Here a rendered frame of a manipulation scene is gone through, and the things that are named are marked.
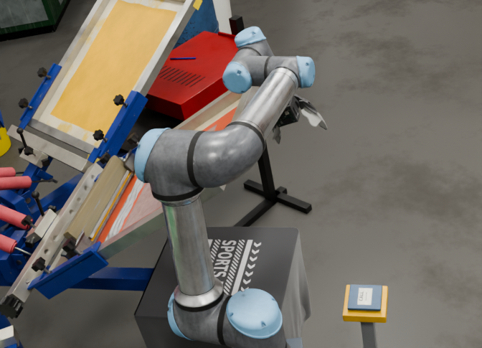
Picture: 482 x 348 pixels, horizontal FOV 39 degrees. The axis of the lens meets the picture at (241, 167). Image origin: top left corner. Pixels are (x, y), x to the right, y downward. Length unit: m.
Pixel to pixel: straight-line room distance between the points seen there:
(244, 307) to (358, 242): 2.28
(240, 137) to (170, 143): 0.14
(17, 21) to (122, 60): 4.48
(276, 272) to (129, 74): 1.11
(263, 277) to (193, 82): 1.21
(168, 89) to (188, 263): 1.77
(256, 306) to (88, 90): 1.73
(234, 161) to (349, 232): 2.54
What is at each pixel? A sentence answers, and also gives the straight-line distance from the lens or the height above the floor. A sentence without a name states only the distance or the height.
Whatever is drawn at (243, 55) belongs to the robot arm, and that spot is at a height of 1.81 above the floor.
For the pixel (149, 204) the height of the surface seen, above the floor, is 1.33.
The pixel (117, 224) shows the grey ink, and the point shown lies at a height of 1.26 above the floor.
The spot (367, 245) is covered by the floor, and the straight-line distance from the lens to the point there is 3.77.
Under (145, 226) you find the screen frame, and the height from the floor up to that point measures 1.40.
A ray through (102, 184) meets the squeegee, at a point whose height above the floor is 1.29.
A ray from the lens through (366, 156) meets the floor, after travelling 4.41.
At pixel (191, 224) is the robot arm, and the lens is 1.47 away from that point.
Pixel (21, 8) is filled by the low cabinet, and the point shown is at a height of 0.32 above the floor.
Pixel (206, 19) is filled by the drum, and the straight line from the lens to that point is 4.87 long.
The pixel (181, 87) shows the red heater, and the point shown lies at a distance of 3.19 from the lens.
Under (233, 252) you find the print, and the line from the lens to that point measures 2.42.
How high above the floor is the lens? 2.55
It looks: 35 degrees down
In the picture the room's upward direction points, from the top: 12 degrees counter-clockwise
